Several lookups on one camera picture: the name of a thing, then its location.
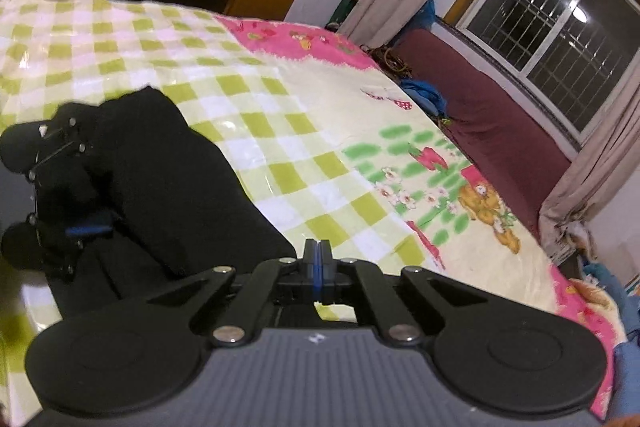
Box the barred window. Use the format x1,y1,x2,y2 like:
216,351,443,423
442,0,640,148

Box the green white checked sheet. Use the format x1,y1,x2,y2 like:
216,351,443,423
0,0,446,423

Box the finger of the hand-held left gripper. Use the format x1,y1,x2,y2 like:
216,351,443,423
26,212,113,282
27,116,93,182

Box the blue bag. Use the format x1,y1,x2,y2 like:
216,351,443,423
412,0,438,32

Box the blue cloth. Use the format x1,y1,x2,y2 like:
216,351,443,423
400,77,453,118
582,259,640,323

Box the green red bag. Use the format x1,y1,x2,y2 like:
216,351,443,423
325,0,376,32

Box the black pants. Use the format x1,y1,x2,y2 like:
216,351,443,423
47,86,298,325

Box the brown tangled cords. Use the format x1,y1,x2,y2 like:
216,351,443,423
372,44,416,80

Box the stack of papers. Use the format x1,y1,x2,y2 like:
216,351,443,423
547,227,593,265

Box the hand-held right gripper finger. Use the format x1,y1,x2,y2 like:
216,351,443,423
142,238,318,348
317,239,483,348

